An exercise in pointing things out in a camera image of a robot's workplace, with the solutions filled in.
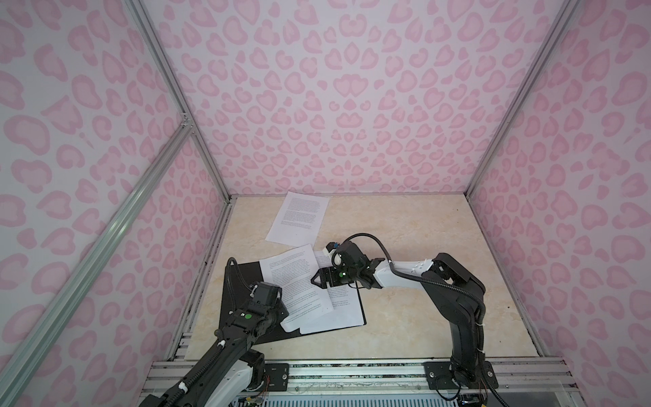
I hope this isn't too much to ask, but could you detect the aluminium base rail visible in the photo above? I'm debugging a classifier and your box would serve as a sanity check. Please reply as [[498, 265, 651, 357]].
[[136, 357, 586, 407]]

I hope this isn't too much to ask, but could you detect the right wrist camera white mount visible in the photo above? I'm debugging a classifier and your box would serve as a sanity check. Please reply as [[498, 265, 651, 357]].
[[323, 242, 340, 257]]

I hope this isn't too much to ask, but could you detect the blue A4 clip folder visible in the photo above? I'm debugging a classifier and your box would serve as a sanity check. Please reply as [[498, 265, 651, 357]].
[[219, 258, 367, 344]]

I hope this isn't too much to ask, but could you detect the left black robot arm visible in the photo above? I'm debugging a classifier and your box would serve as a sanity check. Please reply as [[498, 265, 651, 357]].
[[141, 283, 288, 406]]

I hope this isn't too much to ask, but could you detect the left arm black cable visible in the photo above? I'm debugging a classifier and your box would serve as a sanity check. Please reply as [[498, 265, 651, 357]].
[[223, 256, 255, 316]]

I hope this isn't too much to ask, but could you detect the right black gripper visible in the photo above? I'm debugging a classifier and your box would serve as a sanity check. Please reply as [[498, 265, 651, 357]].
[[309, 265, 359, 289]]

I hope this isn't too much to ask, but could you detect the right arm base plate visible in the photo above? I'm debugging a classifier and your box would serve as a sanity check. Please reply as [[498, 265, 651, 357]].
[[423, 361, 499, 392]]

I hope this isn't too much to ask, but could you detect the aluminium frame diagonal bar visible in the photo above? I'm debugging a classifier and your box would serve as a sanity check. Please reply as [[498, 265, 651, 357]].
[[1, 124, 193, 406]]

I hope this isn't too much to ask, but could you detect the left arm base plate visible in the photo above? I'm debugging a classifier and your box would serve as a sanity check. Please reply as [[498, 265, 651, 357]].
[[264, 362, 290, 393]]

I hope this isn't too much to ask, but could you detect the aluminium frame right post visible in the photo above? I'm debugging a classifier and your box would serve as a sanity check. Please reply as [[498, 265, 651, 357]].
[[465, 0, 583, 202]]

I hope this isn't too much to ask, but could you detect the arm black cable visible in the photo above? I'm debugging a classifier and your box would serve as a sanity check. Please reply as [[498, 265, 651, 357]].
[[340, 232, 487, 327], [223, 256, 255, 316]]

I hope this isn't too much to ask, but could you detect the aluminium frame left post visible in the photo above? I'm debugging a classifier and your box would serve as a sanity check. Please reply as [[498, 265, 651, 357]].
[[124, 0, 232, 203]]

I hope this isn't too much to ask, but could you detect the aluminium frame post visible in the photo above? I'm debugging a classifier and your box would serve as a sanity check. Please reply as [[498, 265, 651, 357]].
[[465, 0, 583, 202], [124, 0, 232, 203]]

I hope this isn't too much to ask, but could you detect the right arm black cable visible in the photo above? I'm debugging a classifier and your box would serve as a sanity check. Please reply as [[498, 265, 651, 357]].
[[340, 232, 487, 327]]

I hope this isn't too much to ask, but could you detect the printed sheet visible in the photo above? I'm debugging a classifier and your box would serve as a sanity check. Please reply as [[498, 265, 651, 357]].
[[265, 192, 330, 247], [299, 276, 366, 335], [259, 244, 334, 332]]

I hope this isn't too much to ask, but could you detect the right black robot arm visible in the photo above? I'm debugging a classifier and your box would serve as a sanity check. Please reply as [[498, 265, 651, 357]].
[[310, 233, 486, 388]]

